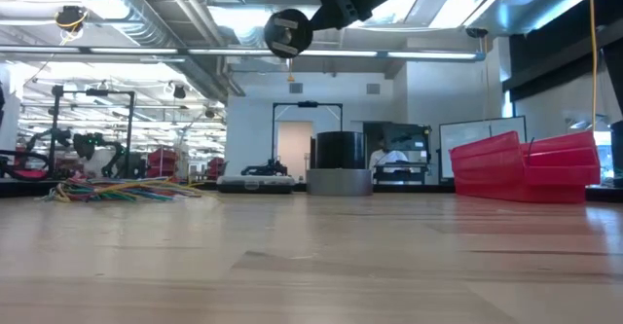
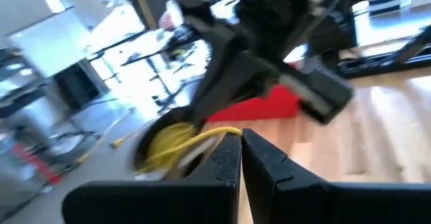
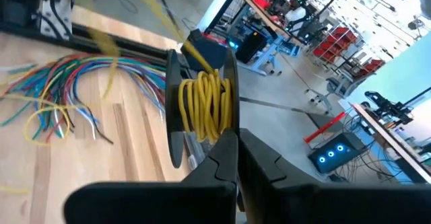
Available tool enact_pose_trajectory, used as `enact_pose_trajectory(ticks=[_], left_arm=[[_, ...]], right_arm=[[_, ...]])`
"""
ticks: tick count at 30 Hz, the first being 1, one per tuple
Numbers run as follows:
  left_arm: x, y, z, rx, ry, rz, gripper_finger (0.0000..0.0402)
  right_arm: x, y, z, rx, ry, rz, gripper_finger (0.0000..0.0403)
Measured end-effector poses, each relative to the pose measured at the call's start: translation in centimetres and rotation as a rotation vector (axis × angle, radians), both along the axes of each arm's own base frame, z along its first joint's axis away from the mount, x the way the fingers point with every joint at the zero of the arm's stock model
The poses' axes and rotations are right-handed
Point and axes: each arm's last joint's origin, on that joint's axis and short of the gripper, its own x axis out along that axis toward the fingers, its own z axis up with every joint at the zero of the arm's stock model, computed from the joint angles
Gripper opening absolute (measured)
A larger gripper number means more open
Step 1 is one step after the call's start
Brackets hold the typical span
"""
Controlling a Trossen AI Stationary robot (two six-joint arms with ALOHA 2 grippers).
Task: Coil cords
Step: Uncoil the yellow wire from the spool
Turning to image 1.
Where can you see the neighbour station robot arm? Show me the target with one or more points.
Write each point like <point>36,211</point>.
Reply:
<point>265,169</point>
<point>61,136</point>

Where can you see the long ceiling light strip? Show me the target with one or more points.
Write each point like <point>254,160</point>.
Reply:
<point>428,55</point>

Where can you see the black cabinet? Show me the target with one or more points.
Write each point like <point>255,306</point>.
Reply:
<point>372,128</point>

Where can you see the black tape roll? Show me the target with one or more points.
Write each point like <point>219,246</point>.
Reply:
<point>340,151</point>

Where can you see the person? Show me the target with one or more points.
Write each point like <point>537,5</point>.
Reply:
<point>387,157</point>

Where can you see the whiteboard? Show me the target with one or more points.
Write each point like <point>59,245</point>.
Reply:
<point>467,129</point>

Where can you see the red storage bin stack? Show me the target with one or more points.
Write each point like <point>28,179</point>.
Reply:
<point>163,161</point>
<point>216,167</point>

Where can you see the red plastic bin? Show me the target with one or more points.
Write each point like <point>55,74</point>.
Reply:
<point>525,178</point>

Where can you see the grey wall vent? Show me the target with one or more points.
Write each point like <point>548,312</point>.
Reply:
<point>373,89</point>
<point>296,88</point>

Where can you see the silver air duct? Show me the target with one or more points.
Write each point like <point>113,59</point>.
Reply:
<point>146,29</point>

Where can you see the black neighbour station frame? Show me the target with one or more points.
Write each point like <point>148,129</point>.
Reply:
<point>130,134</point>
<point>307,104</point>

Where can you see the black dome security camera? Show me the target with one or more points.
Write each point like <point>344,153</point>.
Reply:
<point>476,32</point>

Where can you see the grey duct tape roll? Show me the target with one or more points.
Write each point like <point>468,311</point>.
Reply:
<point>340,183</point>

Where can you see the black metal rig frame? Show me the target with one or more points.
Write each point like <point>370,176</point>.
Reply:
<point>414,188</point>

